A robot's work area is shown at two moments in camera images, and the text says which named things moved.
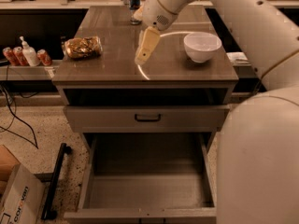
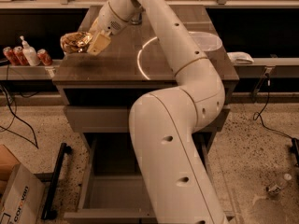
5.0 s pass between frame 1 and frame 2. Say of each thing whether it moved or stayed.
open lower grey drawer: stayed
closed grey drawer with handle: stayed
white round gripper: moved
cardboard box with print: stayed
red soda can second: stayed
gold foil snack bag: moved
